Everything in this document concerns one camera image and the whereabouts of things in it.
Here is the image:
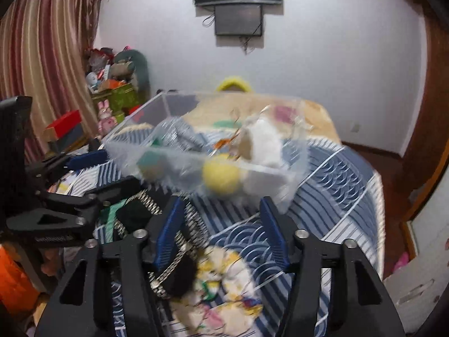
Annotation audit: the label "yellow plush ball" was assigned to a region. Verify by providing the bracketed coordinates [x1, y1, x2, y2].
[201, 156, 243, 197]

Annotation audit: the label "white floral cloth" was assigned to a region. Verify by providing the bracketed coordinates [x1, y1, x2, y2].
[170, 246, 265, 337]

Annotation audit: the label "white cabinet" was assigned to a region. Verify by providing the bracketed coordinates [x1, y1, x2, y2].
[382, 179, 449, 334]

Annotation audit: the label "pile of plush toys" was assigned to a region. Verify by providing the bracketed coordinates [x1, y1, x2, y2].
[84, 45, 151, 95]

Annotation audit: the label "beige printed blanket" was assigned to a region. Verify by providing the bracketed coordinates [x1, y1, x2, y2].
[116, 93, 342, 144]

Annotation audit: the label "red box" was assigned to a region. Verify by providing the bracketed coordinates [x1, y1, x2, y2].
[44, 110, 83, 139]

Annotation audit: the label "small black wall monitor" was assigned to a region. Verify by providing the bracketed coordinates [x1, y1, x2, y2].
[214, 4, 264, 37]

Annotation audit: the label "blue wave pattern blanket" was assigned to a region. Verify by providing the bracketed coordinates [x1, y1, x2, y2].
[59, 123, 386, 337]

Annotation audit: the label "striped red curtain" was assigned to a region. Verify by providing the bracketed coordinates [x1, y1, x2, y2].
[0, 0, 111, 155]

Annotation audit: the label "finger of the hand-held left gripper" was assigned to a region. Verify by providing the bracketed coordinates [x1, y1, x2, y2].
[5, 175, 143, 244]
[24, 149, 109, 185]

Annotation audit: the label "yellow plush headrest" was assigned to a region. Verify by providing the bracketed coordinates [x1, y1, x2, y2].
[216, 75, 254, 94]

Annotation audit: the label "green square block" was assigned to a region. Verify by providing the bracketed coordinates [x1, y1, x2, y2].
[136, 151, 167, 179]

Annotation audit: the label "black dangling cables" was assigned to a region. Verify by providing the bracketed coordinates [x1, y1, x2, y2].
[201, 5, 267, 55]

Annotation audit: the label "wooden door frame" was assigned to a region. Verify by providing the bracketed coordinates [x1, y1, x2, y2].
[377, 0, 449, 225]

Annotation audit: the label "orange bag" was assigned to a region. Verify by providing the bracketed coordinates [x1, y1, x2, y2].
[0, 244, 39, 316]

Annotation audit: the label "green gift box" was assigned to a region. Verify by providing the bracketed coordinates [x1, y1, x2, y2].
[92, 82, 141, 116]

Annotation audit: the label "teal cloth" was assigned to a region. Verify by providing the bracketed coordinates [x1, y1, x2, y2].
[102, 200, 127, 243]

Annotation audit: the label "pink bunny toy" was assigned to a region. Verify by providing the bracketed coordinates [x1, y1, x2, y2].
[96, 100, 116, 136]

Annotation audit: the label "clear plastic storage box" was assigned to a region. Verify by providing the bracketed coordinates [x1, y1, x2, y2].
[104, 90, 314, 214]

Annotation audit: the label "black pouch with silver trim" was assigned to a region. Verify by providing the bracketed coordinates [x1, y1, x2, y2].
[114, 190, 211, 300]

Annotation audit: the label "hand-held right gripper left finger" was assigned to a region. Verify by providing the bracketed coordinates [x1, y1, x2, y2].
[33, 195, 188, 337]

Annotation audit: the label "white plush toy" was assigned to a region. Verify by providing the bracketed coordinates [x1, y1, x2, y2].
[236, 119, 284, 168]

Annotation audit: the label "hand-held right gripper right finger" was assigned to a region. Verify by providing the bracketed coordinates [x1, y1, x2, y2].
[259, 197, 409, 337]

